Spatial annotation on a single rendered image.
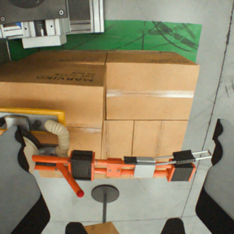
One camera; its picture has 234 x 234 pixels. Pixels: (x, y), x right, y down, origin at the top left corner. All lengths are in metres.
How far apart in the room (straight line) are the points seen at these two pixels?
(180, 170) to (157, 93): 0.66
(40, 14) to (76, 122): 0.45
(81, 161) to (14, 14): 0.51
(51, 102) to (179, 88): 0.81
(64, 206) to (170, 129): 2.18
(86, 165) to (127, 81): 0.68
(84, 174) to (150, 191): 2.13
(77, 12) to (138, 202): 2.52
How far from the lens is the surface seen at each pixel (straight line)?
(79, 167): 0.62
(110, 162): 0.61
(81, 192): 0.55
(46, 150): 0.69
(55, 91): 0.77
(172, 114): 1.30
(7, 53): 1.40
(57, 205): 3.07
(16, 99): 0.85
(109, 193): 2.64
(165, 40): 1.70
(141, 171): 0.64
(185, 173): 0.68
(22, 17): 0.65
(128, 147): 1.39
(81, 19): 1.44
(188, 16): 1.75
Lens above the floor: 1.63
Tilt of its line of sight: 61 degrees down
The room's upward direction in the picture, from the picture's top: 177 degrees clockwise
